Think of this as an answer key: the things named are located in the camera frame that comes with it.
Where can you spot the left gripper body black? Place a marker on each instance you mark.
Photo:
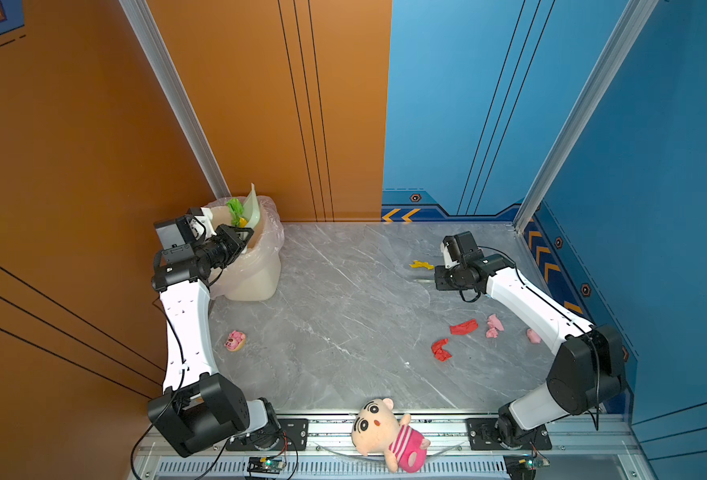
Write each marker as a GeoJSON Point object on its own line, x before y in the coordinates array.
{"type": "Point", "coordinates": [220, 252]}

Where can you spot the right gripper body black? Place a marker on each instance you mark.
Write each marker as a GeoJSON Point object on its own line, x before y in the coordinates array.
{"type": "Point", "coordinates": [449, 279]}

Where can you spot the small yellow paper scrap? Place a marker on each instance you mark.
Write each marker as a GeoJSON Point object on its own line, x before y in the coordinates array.
{"type": "Point", "coordinates": [422, 265]}

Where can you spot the red paper scrap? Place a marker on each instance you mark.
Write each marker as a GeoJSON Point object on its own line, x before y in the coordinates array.
{"type": "Point", "coordinates": [465, 328]}
{"type": "Point", "coordinates": [439, 351]}

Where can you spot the green hand brush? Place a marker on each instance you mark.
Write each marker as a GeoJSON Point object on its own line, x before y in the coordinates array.
{"type": "Point", "coordinates": [427, 276]}

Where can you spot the green paper scrap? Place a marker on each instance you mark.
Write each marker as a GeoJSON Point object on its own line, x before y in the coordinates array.
{"type": "Point", "coordinates": [236, 210]}

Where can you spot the green dustpan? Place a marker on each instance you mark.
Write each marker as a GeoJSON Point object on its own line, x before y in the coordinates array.
{"type": "Point", "coordinates": [252, 211]}

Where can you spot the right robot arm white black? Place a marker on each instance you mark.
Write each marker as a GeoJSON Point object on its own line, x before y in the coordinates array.
{"type": "Point", "coordinates": [588, 368]}

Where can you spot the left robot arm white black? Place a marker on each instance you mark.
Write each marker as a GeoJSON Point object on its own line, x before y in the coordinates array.
{"type": "Point", "coordinates": [199, 407]}

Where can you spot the cream trash bin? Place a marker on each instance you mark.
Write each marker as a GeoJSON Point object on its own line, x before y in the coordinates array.
{"type": "Point", "coordinates": [257, 270]}

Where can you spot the clear plastic bin liner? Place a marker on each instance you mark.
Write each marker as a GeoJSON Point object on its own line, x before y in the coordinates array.
{"type": "Point", "coordinates": [263, 252]}

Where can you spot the pink paper scrap right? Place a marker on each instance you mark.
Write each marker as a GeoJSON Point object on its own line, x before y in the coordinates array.
{"type": "Point", "coordinates": [494, 326]}

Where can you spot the pink toy donut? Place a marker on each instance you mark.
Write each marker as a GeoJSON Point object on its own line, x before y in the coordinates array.
{"type": "Point", "coordinates": [235, 341]}

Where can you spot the red paper scrap crumpled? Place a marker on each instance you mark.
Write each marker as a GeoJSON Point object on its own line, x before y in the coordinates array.
{"type": "Point", "coordinates": [439, 351]}

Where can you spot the plush doll pink shirt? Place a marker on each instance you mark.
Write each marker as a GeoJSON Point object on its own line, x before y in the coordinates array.
{"type": "Point", "coordinates": [377, 430]}

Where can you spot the right green circuit board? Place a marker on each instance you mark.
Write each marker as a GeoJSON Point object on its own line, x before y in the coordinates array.
{"type": "Point", "coordinates": [524, 468]}

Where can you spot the green circuit board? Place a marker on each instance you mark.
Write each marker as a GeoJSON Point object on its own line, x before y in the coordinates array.
{"type": "Point", "coordinates": [524, 468]}
{"type": "Point", "coordinates": [265, 468]}

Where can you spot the left green circuit board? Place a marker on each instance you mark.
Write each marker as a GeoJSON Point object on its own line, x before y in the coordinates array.
{"type": "Point", "coordinates": [265, 468]}

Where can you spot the pink scrap near wall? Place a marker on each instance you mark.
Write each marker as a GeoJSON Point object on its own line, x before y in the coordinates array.
{"type": "Point", "coordinates": [533, 337]}

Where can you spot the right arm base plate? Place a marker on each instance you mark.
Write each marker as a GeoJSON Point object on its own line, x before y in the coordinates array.
{"type": "Point", "coordinates": [492, 434]}

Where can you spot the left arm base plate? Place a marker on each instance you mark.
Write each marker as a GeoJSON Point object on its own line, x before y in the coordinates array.
{"type": "Point", "coordinates": [291, 433]}

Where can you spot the aluminium front rail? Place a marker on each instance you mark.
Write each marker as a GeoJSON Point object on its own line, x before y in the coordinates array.
{"type": "Point", "coordinates": [581, 450]}

